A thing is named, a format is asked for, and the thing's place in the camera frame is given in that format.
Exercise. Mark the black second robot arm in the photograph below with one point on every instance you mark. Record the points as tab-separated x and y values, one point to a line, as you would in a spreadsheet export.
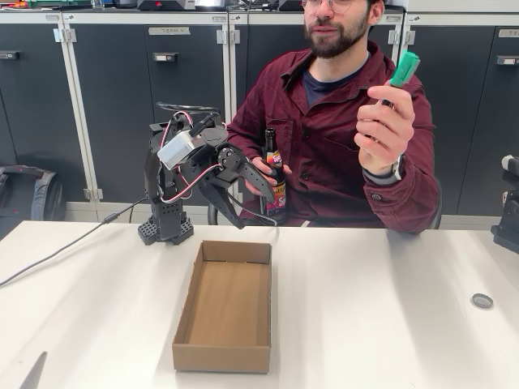
509	219

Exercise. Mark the green box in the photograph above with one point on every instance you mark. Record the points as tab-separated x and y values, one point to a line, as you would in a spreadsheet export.
61	3

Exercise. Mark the man in maroon shirt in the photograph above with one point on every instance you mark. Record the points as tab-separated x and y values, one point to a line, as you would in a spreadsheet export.
336	133

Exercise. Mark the brown glass soda bottle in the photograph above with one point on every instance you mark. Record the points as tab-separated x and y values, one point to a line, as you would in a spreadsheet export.
271	142

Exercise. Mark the person's right forearm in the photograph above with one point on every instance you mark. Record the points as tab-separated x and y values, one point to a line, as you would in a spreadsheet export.
243	142

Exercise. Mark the black device with red triangle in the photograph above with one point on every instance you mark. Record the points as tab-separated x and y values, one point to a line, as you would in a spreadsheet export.
290	5
166	5

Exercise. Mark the person's right hand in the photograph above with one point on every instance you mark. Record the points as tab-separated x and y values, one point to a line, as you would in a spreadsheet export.
275	178

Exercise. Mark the open cardboard box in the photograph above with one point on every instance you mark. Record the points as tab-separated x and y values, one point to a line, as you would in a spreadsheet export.
227	308

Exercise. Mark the person's left forearm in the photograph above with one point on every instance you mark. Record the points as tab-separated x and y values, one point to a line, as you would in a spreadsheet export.
401	202

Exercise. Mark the grey flat object edge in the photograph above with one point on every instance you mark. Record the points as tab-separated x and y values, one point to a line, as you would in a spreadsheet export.
34	373

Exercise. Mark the grey black backpack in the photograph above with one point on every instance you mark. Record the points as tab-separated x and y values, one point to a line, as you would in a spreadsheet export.
44	194

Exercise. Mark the green permanent marker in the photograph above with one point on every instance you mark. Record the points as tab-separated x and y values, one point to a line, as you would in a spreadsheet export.
405	69

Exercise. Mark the person's left hand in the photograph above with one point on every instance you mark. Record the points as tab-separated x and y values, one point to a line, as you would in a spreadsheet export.
385	129

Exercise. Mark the metal bottle cap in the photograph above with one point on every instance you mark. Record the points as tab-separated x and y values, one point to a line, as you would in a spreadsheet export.
481	301

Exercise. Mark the silver camera box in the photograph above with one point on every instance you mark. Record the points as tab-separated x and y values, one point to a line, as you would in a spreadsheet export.
176	152

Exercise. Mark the grey team label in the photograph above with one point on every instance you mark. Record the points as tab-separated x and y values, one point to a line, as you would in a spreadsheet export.
509	33
169	31

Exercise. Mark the silver smartwatch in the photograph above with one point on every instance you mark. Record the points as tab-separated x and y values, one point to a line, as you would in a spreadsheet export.
399	168

